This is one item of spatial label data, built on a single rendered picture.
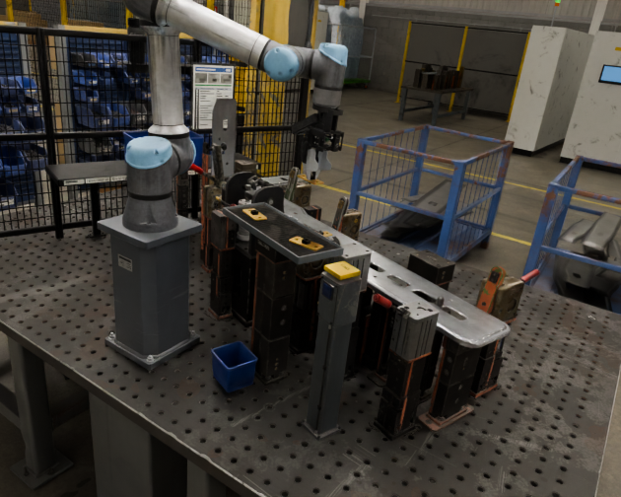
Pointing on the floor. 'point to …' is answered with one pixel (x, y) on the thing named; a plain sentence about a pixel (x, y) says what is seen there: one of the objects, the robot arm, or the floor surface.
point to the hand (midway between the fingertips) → (310, 174)
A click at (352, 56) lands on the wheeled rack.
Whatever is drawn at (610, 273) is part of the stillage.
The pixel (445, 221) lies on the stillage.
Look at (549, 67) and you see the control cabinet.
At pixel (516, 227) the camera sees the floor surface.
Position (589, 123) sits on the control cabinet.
